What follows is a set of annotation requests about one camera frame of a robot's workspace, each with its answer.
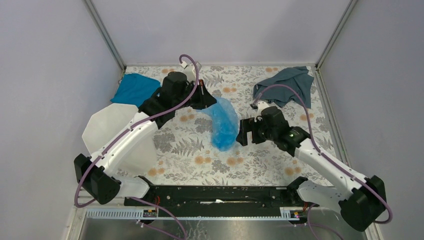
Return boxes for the bright blue cloth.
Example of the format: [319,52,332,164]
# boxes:
[110,73,161,107]

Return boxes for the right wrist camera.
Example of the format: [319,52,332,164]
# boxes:
[250,100,270,114]

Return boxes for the floral table cloth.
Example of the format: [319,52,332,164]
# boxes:
[116,66,330,186]

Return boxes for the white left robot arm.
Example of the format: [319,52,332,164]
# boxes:
[74,71,217,208]

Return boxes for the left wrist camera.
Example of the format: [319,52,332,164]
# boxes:
[183,63,196,82]

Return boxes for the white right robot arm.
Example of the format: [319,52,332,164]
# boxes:
[236,106,388,232]

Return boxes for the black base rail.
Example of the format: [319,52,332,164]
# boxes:
[142,185,312,213]

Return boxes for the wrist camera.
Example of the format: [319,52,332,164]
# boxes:
[183,63,196,82]
[250,100,270,114]

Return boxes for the grey-blue cloth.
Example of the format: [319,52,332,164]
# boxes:
[252,66,314,109]

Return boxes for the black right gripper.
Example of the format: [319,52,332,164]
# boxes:
[235,116,277,146]

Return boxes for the white trash bin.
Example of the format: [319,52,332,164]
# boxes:
[82,103,158,175]

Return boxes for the blue plastic trash bag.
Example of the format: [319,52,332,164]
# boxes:
[198,97,239,152]

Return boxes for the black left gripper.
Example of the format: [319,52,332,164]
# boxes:
[173,79,217,110]

